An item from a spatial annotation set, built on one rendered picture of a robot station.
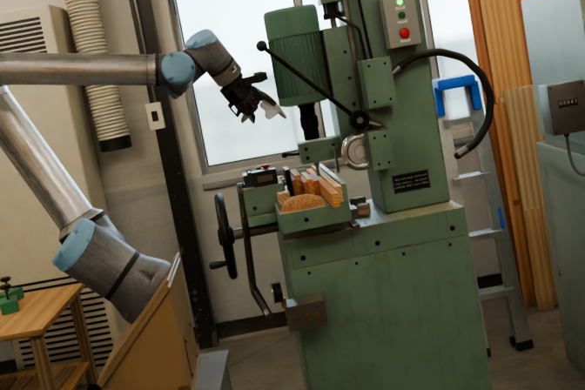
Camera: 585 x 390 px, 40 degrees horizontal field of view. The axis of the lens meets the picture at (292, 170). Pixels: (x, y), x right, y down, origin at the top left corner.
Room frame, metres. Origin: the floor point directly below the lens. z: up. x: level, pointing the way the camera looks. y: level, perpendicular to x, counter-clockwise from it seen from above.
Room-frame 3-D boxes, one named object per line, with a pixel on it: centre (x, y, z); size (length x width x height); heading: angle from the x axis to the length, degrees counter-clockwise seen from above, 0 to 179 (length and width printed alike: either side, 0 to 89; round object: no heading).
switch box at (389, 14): (2.51, -0.41, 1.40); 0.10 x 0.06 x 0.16; 94
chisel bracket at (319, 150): (2.63, -0.10, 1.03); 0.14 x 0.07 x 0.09; 94
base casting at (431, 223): (2.64, -0.21, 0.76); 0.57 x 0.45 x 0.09; 94
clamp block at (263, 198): (2.62, 0.11, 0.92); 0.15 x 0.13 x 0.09; 4
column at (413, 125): (2.65, -0.37, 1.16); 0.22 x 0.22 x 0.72; 4
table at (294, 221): (2.62, 0.02, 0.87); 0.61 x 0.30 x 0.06; 4
